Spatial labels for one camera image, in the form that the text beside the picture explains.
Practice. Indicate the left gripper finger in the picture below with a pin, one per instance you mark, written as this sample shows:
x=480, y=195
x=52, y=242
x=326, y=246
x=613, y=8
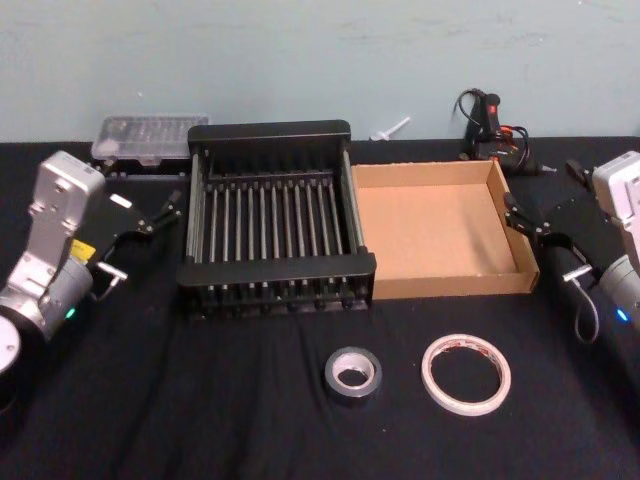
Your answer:
x=162, y=215

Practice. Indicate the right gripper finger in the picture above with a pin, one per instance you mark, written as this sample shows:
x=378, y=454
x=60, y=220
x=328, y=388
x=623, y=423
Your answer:
x=522, y=217
x=580, y=172

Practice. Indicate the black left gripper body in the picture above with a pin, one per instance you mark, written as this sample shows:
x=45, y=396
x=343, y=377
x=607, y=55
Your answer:
x=110, y=217

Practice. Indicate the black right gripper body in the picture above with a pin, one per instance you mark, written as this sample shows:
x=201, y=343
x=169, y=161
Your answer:
x=580, y=225

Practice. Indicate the roll of white tape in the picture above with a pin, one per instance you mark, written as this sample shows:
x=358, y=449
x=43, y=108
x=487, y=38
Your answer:
x=430, y=385

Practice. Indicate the roll of silver tape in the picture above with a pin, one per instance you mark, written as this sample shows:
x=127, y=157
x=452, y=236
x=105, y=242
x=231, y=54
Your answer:
x=335, y=385

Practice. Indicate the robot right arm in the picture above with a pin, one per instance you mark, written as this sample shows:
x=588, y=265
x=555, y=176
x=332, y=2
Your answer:
x=622, y=185

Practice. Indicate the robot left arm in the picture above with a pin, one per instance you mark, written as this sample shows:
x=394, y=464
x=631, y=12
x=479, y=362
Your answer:
x=55, y=200

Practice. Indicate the clear plastic case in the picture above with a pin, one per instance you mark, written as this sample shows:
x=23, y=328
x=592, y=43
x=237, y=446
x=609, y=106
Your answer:
x=150, y=132

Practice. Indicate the shallow brown cardboard tray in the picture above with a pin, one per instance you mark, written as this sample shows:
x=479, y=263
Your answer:
x=430, y=225

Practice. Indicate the black rack with steel bars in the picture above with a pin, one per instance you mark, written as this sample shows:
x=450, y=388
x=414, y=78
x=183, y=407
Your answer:
x=280, y=132

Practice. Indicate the small white plastic piece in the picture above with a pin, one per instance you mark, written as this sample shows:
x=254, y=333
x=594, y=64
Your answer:
x=392, y=127

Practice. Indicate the black table cloth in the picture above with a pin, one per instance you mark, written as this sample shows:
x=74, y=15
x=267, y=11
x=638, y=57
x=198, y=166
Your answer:
x=200, y=400

